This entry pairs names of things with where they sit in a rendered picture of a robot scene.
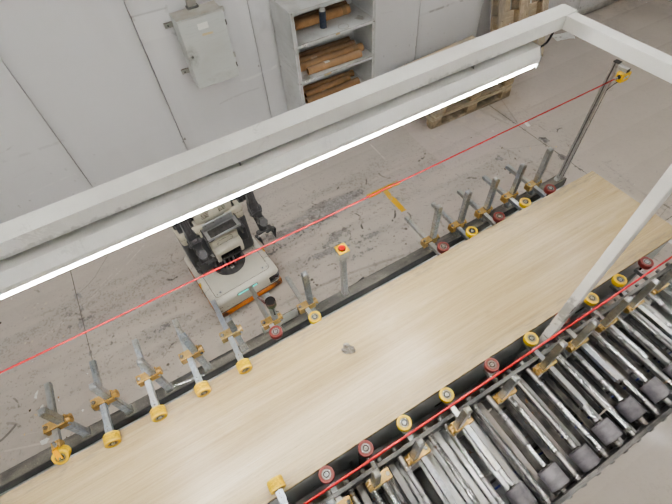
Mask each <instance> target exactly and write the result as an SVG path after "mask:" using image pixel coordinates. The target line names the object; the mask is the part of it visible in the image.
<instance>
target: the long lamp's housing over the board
mask: <svg viewBox="0 0 672 504"><path fill-rule="evenodd" d="M541 58H542V56H541V46H540V45H538V44H536V43H534V42H533V41H531V42H529V43H527V44H524V45H522V46H519V47H517V48H514V49H512V50H510V51H507V52H505V53H502V54H500V55H497V56H495V57H493V58H490V59H488V60H485V61H483V62H481V63H478V64H476V65H475V66H474V69H472V68H471V67H468V68H466V69H464V70H461V71H459V72H456V73H454V74H451V75H449V76H447V77H444V78H442V79H439V80H437V81H434V82H432V83H430V84H427V85H425V86H422V87H420V88H418V89H415V90H413V91H410V92H408V93H405V94H403V95H401V96H398V97H396V98H393V99H391V100H388V101H386V102H384V103H381V104H379V105H376V106H374V107H371V108H369V109H367V110H364V111H362V112H359V113H357V114H355V115H352V116H350V117H347V118H345V119H342V120H340V121H338V122H335V123H333V124H330V125H328V126H325V127H323V128H321V129H318V130H316V131H313V132H311V133H308V134H306V135H304V136H301V137H299V138H296V139H294V140H291V141H289V142H287V143H284V144H282V145H279V146H277V147H275V148H272V149H270V150H267V151H265V152H262V153H260V154H258V155H255V156H253V157H250V158H248V159H245V160H243V161H241V166H240V164H239V163H236V164H233V165H231V166H228V167H226V168H224V169H221V170H219V171H216V172H214V173H212V174H209V175H207V176H204V177H202V178H199V179H197V180H195V181H192V182H190V183H187V184H185V185H182V186H180V187H178V188H175V189H173V190H170V191H168V192H165V193H163V194H161V195H158V196H156V197H153V198H151V199H149V200H146V201H144V202H141V203H139V204H136V205H134V206H132V207H129V208H127V209H124V210H122V211H119V212H117V213H115V214H112V215H110V216H107V217H105V218H102V219H100V220H98V221H95V222H93V223H90V224H88V225H86V226H83V227H81V228H78V229H76V230H73V231H71V232H69V233H66V234H64V235H61V236H59V237H56V238H54V239H52V240H49V241H47V242H44V243H42V244H39V245H37V246H35V247H32V248H30V249H27V250H25V251H22V252H20V253H18V254H15V255H13V256H10V257H8V258H6V259H3V260H1V261H0V295H2V294H5V293H7V292H9V291H11V290H14V289H16V288H18V287H21V286H23V285H25V284H28V283H30V282H32V281H35V280H37V279H39V278H41V277H44V276H46V275H48V274H51V273H53V272H55V271H58V270H60V269H62V268H65V267H67V266H69V265H72V264H74V263H76V262H78V261H81V260H83V259H85V258H88V257H90V256H92V255H95V254H97V253H99V252H102V251H104V250H106V249H109V248H111V247H113V246H115V245H118V244H120V243H122V242H125V241H127V240H129V239H132V238H134V237H136V236H139V235H141V234H143V233H145V232H148V231H150V230H152V229H155V228H157V227H159V226H162V225H164V224H166V223H169V222H171V221H173V220H176V219H178V218H180V217H182V216H185V215H187V214H189V213H192V212H194V211H196V210H199V209H201V208H203V207H206V206H208V205H210V204H212V203H215V202H217V201H219V200H222V199H224V198H226V197H229V196H231V195H233V194H236V193H238V192H240V191H243V190H245V189H247V188H249V187H252V186H254V185H256V184H259V183H261V182H263V181H266V180H268V179H270V178H273V177H275V176H277V175H279V174H282V173H284V172H286V171H289V170H291V169H293V168H296V167H298V166H300V165H303V164H305V163H307V162H310V161H312V160H314V159H316V158H319V157H321V156H323V155H326V154H328V153H330V152H333V151H335V150H337V149H340V148H342V147H344V146H346V145H349V144H351V143H353V142H356V141H358V140H360V139H363V138H365V137H367V136H370V135H372V134H374V133H377V132H379V131H381V130H383V129H386V128H388V127H390V126H393V125H395V124H397V123H400V122H402V121H404V120H407V119H409V118H411V117H413V116H416V115H418V114H420V113H423V112H425V111H427V110H430V109H432V108H434V107H437V106H439V105H441V104H444V103H446V102H448V101H450V100H453V99H455V98H457V97H460V96H462V95H464V94H467V93H469V92H471V91H474V90H476V89H478V88H480V87H483V86H485V85H487V84H490V83H492V82H494V81H497V80H499V79H501V78H504V77H506V76H508V75H511V74H513V73H515V72H517V71H520V70H522V69H524V68H527V67H529V66H531V65H534V64H535V65H534V68H538V65H539V62H540V60H541Z"/></svg>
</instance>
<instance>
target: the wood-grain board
mask: <svg viewBox="0 0 672 504"><path fill-rule="evenodd" d="M640 205H641V204H640V203H639V202H637V201H636V200H634V199H633V198H631V197H630V196H628V195H627V194H626V193H624V192H623V191H621V190H620V189H618V188H617V187H615V186H614V185H612V184H611V183H610V182H608V181H607V180H605V179H604V178H602V177H601V176H599V175H598V174H597V173H595V172H594V171H591V172H590V173H588V174H586V175H584V176H582V177H581V178H579V179H577V180H575V181H573V182H571V183H570V184H568V185H566V186H564V187H562V188H561V189H559V190H557V191H555V192H553V193H551V194H550V195H548V196H546V197H544V198H542V199H541V200H539V201H537V202H535V203H533V204H531V205H530V206H528V207H526V208H524V209H522V210H521V211H519V212H517V213H515V214H513V215H511V216H510V217H508V218H506V219H504V220H502V221H501V222H499V223H497V224H495V225H493V226H491V227H490V228H488V229H486V230H484V231H482V232H481V233H479V234H477V235H475V236H473V237H471V238H470V239H468V240H466V241H464V242H462V243H461V244H459V245H457V246H455V247H453V248H451V249H450V250H448V251H446V252H444V253H442V254H441V255H439V256H437V257H435V258H433V259H431V260H430V261H428V262H426V263H424V264H422V265H421V266H419V267H417V268H415V269H413V270H411V271H410V272H408V273H406V274H404V275H402V276H401V277H399V278H397V279H395V280H393V281H391V282H390V283H388V284H386V285H384V286H382V287H381V288H379V289H377V290H375V291H373V292H371V293H370V294H368V295H366V296H364V297H362V298H361V299H359V300H357V301H355V302H353V303H351V304H350V305H348V306H346V307H344V308H342V309H341V310H339V311H337V312H335V313H333V314H331V315H330V316H328V317H326V318H324V319H322V320H321V321H319V322H317V323H315V324H313V325H311V326H310V327H308V328H306V329H304V330H302V331H301V332H299V333H297V334H295V335H293V336H291V337H290V338H288V339H286V340H284V341H282V342H281V343H279V344H277V345H275V346H273V347H271V348H270V349H268V350H266V351H264V352H262V353H261V354H259V355H257V356H255V357H253V358H251V359H250V360H249V361H250V363H251V365H252V369H251V370H250V371H249V372H247V373H245V374H239V372H238V370H237V368H236V367H235V368H233V369H231V370H230V371H228V372H226V373H224V374H222V375H221V376H219V377H217V378H215V379H213V380H211V381H210V382H208V383H209V386H210V388H211V392H210V393H209V394H208V395H206V396H204V397H197V395H196V393H195V390H193V391H191V392H190V393H188V394H186V395H184V396H182V397H181V398H179V399H177V400H175V401H173V402H171V403H170V404H168V405H166V406H165V408H166V411H167V414H168V415H167V417H166V418H165V419H163V420H161V421H159V422H153V421H152V419H151V416H150V415H148V416H146V417H144V418H142V419H141V420H139V421H137V422H135V423H133V424H131V425H130V426H128V427H126V428H124V429H122V430H121V431H119V432H120V436H121V442H120V443H119V444H118V445H117V446H115V447H112V448H105V447H104V442H103V440H102V441H101V442H99V443H97V444H95V445H93V446H91V447H90V448H88V449H86V450H84V451H82V452H81V453H79V454H77V455H75V456H73V457H71V458H70V459H69V460H68V461H67V462H66V463H64V464H62V465H57V466H55V467H53V468H51V469H50V470H48V471H46V472H44V473H42V474H41V475H39V476H37V477H35V478H33V479H31V480H30V481H28V482H26V483H24V484H22V485H21V486H19V487H17V488H15V489H13V490H11V491H10V492H8V493H6V494H4V495H2V496H1V497H0V504H268V503H270V502H271V501H273V500H275V499H276V498H277V496H276V494H273V495H271V493H270V491H269V489H268V486H267V482H268V481H269V480H270V479H271V478H273V477H275V476H277V475H279V474H281V475H282V477H283V479H284V481H285V484H286V487H285V488H284V489H283V491H284V493H285V492H287V491H288V490H290V489H291V488H293V487H294V486H296V485H297V484H299V483H300V482H302V481H303V480H305V479H307V478H308V477H310V476H311V475H313V474H314V473H316V472H317V471H319V470H320V468H321V467H323V466H325V465H328V464H329V463H331V462H332V461H334V460H335V459H337V458H338V457H340V456H342V455H343V454H345V453H346V452H348V451H349V450H351V449H352V448H354V447H355V446H357V445H358V444H359V443H360V442H361V441H363V440H366V439H367V438H369V437H370V436H372V435H374V434H375V433H377V432H378V431H380V430H381V429H383V428H384V427H386V426H387V425H389V424H390V423H392V422H393V421H395V420H396V419H398V417H399V416H401V415H404V414H406V413H407V412H409V411H410V410H412V409H413V408H415V407H416V406H418V405H419V404H421V403H422V402H424V401H425V400H427V399H428V398H430V397H431V396H433V395H434V394H436V393H438V392H439V391H440V390H441V389H442V388H444V387H447V386H448V385H450V384H451V383H453V382H454V381H456V380H457V379H459V378H460V377H462V376H463V375H465V374H466V373H468V372H469V371H471V370H473V369H474V368H476V367H477V366H479V365H480V364H482V363H483V362H485V360H486V359H487V358H491V357H492V356H494V355H495V354H497V353H498V352H500V351H501V350H503V349H505V348H506V347H508V346H509V345H511V344H512V343H514V342H515V341H517V340H518V339H520V338H521V337H523V336H524V335H525V334H526V333H527V332H530V331H532V330H533V329H535V328H537V327H538V326H540V325H541V324H543V323H544V322H546V321H547V320H549V319H550V318H552V317H553V316H555V315H556V313H558V312H559V311H560V310H561V308H562V307H563V306H564V304H565V303H566V302H567V300H568V299H569V298H570V297H571V295H572V294H573V293H574V291H575V290H576V289H577V287H578V286H579V285H580V283H581V282H582V281H583V279H584V278H585V277H586V275H587V274H588V273H589V272H590V270H591V269H592V268H593V266H594V265H595V264H596V262H597V261H598V260H599V258H600V257H601V256H602V254H603V253H604V252H605V251H606V249H607V248H608V247H609V245H610V244H611V243H612V241H613V240H614V239H615V237H616V236H617V235H618V233H619V232H620V231H621V230H622V228H623V227H624V226H625V224H626V223H627V222H628V220H629V219H630V218H631V216H632V215H633V214H634V212H635V211H636V210H637V208H638V207H639V206H640ZM671 239H672V225H670V224H669V223H668V222H666V221H665V220H663V219H662V218H660V217H659V216H657V215H656V214H654V215H653V216H652V218H651V219H650V220H649V221H648V222H647V224H646V225H645V226H644V227H643V229H642V230H641V231H640V232H639V233H638V235H637V236H636V237H635V238H634V240H633V241H632V242H631V243H630V244H629V246H628V247H627V248H626V249H625V250H624V252H623V253H622V254H621V255H620V257H619V258H618V259H617V260H616V261H615V263H614V264H613V265H612V266H611V268H610V269H609V270H608V271H607V272H606V274H605V275H604V276H603V277H602V278H601V280H600V281H599V282H598V283H597V285H596V286H595V287H594V288H593V289H592V291H593V290H594V289H596V288H597V287H599V286H600V285H602V284H604V283H605V282H607V281H608V280H610V279H611V278H612V277H613V276H614V275H616V274H619V273H620V272H622V271H623V270H625V269H626V268H628V267H629V266H631V265H632V264H634V263H636V262H637V261H639V259H640V258H642V257H645V256H646V255H648V254H649V253H651V252H652V251H654V250H655V249H657V248H658V247H660V246H661V245H663V244H664V243H666V242H668V241H669V240H671ZM344 343H349V345H350V346H354V348H355V350H356V351H355V353H352V354H349V353H348V354H345V353H343V352H342V351H341V349H342V348H343V344H344Z"/></svg>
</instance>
